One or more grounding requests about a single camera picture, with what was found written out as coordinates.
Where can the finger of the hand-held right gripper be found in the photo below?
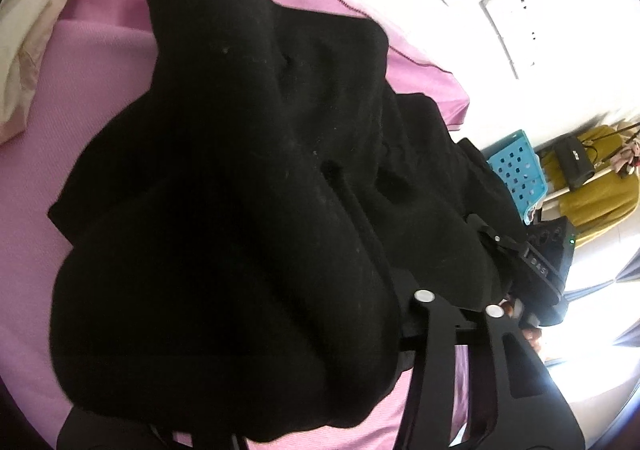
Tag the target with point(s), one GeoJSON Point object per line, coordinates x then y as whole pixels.
{"type": "Point", "coordinates": [500, 237]}

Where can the black coat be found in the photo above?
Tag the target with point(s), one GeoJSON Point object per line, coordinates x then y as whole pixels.
{"type": "Point", "coordinates": [225, 180]}

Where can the pink bed sheet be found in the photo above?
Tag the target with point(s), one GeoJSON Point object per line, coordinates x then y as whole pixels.
{"type": "Point", "coordinates": [30, 205]}

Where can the blue perforated plastic basket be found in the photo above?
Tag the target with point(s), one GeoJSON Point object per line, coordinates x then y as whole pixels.
{"type": "Point", "coordinates": [517, 170]}

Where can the cream pillow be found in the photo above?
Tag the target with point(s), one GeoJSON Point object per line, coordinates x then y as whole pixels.
{"type": "Point", "coordinates": [27, 30]}

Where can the white wall socket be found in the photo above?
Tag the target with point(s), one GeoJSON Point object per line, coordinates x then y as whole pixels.
{"type": "Point", "coordinates": [507, 2]}
{"type": "Point", "coordinates": [525, 64]}
{"type": "Point", "coordinates": [520, 37]}

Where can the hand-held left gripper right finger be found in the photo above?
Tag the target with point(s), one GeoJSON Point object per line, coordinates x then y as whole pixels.
{"type": "Point", "coordinates": [435, 330]}

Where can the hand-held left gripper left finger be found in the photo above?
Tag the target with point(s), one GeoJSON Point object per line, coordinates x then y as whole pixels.
{"type": "Point", "coordinates": [75, 440]}

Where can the yellow hanging garment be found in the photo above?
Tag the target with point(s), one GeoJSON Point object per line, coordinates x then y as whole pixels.
{"type": "Point", "coordinates": [600, 200]}

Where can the small black bag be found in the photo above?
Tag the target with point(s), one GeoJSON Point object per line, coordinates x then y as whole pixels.
{"type": "Point", "coordinates": [575, 162]}

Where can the person's right hand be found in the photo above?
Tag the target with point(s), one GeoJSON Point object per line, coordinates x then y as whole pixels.
{"type": "Point", "coordinates": [531, 337]}

